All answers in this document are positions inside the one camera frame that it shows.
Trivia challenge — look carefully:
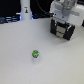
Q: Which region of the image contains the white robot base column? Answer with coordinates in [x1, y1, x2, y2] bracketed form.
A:
[20, 0, 32, 20]

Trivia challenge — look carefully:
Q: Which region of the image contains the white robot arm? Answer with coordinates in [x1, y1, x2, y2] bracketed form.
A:
[50, 0, 83, 26]

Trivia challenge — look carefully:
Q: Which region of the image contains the black monitor on left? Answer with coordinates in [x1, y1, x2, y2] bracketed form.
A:
[0, 0, 21, 24]

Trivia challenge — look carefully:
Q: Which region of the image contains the green lid kcup pod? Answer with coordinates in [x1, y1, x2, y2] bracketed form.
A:
[32, 50, 39, 62]

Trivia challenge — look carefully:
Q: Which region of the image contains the black kcup holder drawer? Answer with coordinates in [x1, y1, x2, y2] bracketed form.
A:
[50, 20, 75, 40]

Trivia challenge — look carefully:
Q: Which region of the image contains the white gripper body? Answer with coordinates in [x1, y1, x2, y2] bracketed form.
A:
[50, 0, 82, 26]

